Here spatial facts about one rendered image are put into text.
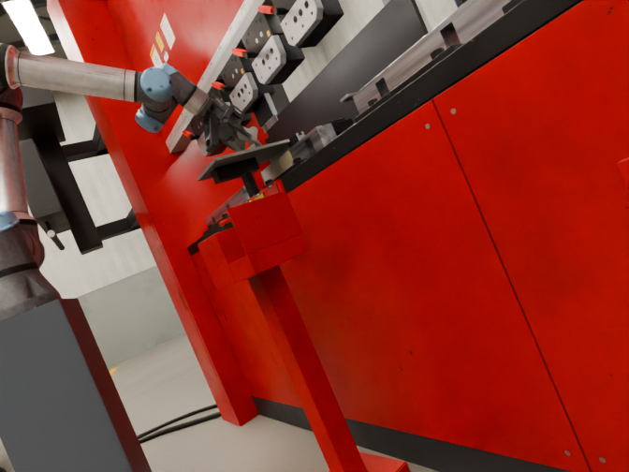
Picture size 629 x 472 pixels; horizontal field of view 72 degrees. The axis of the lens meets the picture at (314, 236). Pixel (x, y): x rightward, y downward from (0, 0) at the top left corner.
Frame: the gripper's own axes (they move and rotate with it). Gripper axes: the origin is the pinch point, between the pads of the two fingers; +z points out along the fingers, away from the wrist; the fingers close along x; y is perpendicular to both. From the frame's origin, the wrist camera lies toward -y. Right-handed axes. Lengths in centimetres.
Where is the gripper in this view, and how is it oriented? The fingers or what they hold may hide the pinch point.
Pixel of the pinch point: (253, 151)
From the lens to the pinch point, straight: 141.1
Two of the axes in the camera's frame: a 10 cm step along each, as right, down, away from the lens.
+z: 7.3, 5.2, 4.4
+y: 2.6, -8.1, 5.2
